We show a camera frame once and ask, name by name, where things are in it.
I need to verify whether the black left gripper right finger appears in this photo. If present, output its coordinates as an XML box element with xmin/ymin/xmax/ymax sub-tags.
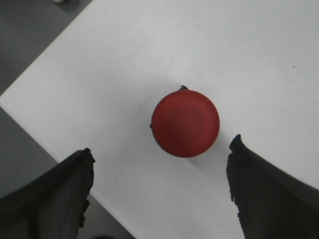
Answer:
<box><xmin>226</xmin><ymin>135</ymin><xmax>319</xmax><ymax>239</ymax></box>

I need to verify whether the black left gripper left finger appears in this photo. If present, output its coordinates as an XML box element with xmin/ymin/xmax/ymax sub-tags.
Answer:
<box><xmin>0</xmin><ymin>148</ymin><xmax>95</xmax><ymax>239</ymax></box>

